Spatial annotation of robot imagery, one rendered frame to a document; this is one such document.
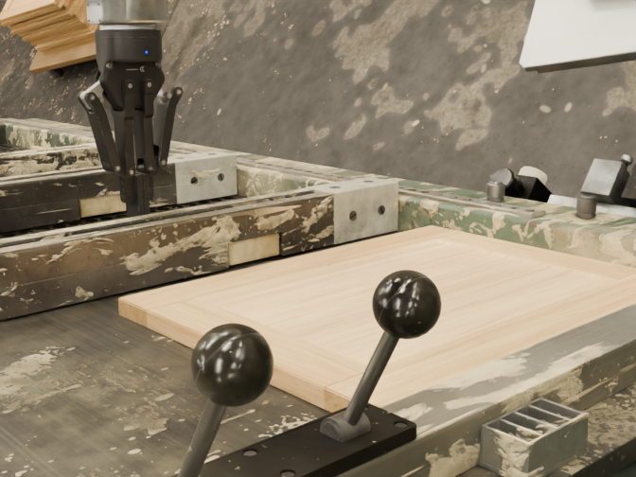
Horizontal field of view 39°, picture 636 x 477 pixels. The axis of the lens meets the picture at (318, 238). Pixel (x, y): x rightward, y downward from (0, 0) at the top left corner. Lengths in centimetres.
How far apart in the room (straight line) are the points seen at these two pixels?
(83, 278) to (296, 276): 23
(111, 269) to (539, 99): 170
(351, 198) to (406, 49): 175
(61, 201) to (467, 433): 91
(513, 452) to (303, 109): 254
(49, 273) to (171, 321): 17
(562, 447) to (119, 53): 65
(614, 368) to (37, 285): 57
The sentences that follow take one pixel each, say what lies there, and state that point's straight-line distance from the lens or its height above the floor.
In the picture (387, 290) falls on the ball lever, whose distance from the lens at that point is 48.
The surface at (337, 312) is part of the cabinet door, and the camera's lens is 87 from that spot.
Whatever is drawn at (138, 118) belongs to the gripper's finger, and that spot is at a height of 129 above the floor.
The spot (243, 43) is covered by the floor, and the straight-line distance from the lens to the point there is 357.
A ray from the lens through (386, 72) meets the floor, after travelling 291.
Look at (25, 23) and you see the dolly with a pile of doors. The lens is 442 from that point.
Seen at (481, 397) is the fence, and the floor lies 127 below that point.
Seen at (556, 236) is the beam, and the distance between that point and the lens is 112.
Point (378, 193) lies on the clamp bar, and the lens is 124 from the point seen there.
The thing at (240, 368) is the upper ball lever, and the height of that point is 153.
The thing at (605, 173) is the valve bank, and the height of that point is 76.
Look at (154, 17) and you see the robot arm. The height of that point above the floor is 136.
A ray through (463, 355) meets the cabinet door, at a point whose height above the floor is 118.
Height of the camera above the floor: 179
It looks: 41 degrees down
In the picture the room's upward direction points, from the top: 54 degrees counter-clockwise
